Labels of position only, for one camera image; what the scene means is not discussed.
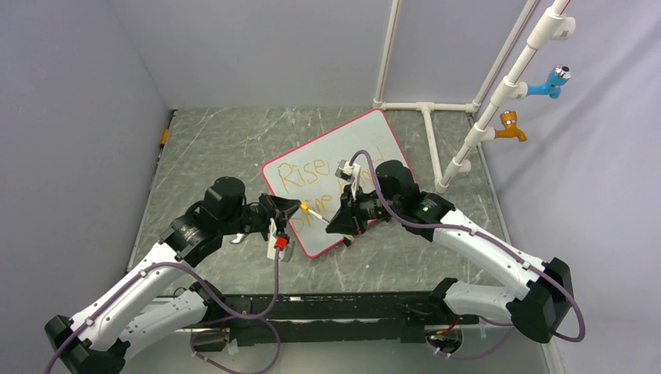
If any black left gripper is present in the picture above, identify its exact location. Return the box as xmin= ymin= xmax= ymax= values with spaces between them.
xmin=220 ymin=192 xmax=299 ymax=243

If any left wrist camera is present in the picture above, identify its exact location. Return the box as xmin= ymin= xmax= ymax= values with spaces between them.
xmin=267 ymin=218 xmax=295 ymax=263

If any silver combination wrench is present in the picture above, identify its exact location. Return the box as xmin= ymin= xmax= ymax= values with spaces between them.
xmin=230 ymin=234 xmax=247 ymax=245

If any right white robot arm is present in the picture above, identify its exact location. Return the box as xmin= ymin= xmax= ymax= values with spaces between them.
xmin=326 ymin=160 xmax=576 ymax=344

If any white pipe with taps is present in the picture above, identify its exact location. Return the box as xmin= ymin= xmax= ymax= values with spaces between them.
xmin=435 ymin=1 xmax=576 ymax=192

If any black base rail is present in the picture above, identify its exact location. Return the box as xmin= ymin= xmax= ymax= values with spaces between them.
xmin=191 ymin=291 xmax=479 ymax=350

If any blue tap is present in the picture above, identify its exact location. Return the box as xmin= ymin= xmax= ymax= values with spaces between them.
xmin=526 ymin=65 xmax=571 ymax=100

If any red-framed whiteboard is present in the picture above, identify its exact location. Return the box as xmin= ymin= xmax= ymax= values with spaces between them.
xmin=262 ymin=109 xmax=409 ymax=258

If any white floor pipe frame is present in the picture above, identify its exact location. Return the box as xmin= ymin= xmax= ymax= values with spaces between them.
xmin=373 ymin=99 xmax=478 ymax=185

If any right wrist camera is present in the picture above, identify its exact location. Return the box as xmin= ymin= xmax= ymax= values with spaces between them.
xmin=335 ymin=160 xmax=362 ymax=201

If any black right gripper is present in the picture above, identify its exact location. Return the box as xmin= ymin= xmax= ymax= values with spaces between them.
xmin=326 ymin=183 xmax=402 ymax=236

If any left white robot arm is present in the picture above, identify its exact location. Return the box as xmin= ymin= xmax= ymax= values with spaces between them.
xmin=44 ymin=176 xmax=301 ymax=373

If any orange tap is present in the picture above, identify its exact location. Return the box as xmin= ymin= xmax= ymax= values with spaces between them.
xmin=494 ymin=111 xmax=527 ymax=142

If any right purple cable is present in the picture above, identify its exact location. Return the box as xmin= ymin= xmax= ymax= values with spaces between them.
xmin=348 ymin=150 xmax=587 ymax=361

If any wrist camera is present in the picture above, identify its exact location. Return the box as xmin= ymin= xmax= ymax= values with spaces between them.
xmin=335 ymin=160 xmax=362 ymax=201
xmin=267 ymin=218 xmax=295 ymax=263

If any white whiteboard marker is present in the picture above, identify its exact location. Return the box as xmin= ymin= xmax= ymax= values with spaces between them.
xmin=308 ymin=210 xmax=330 ymax=224

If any white corner pipe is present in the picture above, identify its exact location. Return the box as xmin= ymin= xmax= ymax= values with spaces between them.
xmin=373 ymin=0 xmax=401 ymax=108

